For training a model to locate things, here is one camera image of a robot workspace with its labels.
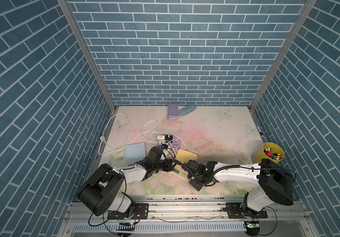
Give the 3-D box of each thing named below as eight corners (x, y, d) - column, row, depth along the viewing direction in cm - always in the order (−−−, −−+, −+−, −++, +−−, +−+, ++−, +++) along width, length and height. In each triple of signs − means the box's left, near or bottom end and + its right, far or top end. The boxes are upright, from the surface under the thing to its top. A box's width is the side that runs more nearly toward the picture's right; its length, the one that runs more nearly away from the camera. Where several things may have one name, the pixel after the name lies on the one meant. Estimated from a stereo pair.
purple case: (167, 120, 114) (166, 118, 112) (168, 105, 125) (167, 103, 123) (178, 120, 114) (178, 118, 112) (178, 105, 125) (178, 103, 123)
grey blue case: (180, 116, 117) (180, 114, 115) (176, 112, 119) (176, 111, 118) (196, 108, 123) (196, 106, 121) (192, 105, 125) (192, 103, 124)
